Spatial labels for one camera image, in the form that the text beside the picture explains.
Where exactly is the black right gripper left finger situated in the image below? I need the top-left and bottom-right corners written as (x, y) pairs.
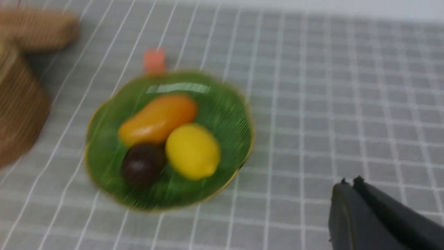
top-left (328, 178), bottom-right (412, 250)

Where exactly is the orange yellow mango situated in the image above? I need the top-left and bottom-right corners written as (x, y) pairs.
top-left (118, 93), bottom-right (198, 146)

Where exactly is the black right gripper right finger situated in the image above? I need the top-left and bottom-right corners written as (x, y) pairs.
top-left (353, 176), bottom-right (444, 250)

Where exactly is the green glass leaf plate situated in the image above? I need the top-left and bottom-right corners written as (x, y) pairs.
top-left (83, 70), bottom-right (255, 212)

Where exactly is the grey checked tablecloth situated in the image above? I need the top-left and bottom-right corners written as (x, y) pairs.
top-left (1, 0), bottom-right (443, 250)

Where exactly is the woven rattan basket green lining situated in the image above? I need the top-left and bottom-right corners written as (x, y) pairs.
top-left (0, 40), bottom-right (51, 167)

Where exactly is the yellow lemon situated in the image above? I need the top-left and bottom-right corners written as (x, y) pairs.
top-left (165, 123), bottom-right (221, 181)

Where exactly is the small orange cube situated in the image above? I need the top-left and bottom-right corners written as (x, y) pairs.
top-left (143, 48), bottom-right (167, 74)

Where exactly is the dark purple passion fruit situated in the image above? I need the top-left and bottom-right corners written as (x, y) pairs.
top-left (121, 143), bottom-right (167, 188)

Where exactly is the woven rattan basket lid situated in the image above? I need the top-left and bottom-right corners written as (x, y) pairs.
top-left (0, 8), bottom-right (80, 53)

